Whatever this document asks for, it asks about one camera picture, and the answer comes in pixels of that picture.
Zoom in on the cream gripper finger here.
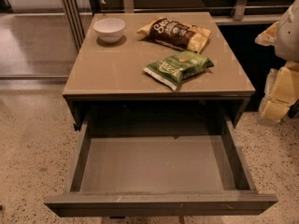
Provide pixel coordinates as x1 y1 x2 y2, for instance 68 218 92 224
255 21 278 47
261 100 290 121

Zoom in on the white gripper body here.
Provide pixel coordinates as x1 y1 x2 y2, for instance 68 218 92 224
271 62 299 106

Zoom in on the green jalapeno chip bag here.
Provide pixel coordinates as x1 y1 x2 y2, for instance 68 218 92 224
144 51 214 91

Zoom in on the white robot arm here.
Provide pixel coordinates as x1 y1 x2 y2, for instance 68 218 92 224
255 0 299 122

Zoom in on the brown chip bag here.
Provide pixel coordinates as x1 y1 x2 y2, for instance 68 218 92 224
137 17 211 53

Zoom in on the open grey top drawer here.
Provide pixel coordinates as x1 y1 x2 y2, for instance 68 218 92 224
44 117 278 217

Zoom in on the white ceramic bowl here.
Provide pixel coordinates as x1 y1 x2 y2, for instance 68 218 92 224
93 18 125 44

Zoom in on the metal shelf bracket rail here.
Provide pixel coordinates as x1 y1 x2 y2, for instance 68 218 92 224
122 0 294 24

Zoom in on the metal frame post left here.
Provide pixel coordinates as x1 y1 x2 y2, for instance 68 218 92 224
61 0 85 51

